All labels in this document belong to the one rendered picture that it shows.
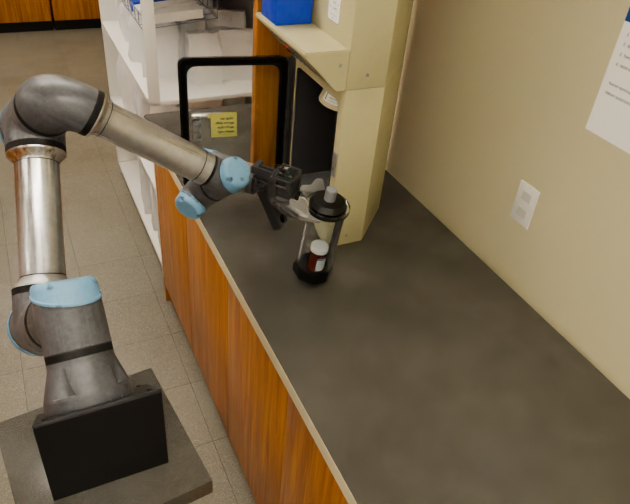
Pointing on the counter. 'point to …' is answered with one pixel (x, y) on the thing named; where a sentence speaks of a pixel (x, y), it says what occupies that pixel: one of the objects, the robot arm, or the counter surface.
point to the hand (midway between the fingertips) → (325, 211)
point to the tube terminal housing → (364, 99)
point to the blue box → (287, 11)
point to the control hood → (314, 50)
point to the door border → (239, 65)
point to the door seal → (236, 63)
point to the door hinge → (289, 108)
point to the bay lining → (311, 128)
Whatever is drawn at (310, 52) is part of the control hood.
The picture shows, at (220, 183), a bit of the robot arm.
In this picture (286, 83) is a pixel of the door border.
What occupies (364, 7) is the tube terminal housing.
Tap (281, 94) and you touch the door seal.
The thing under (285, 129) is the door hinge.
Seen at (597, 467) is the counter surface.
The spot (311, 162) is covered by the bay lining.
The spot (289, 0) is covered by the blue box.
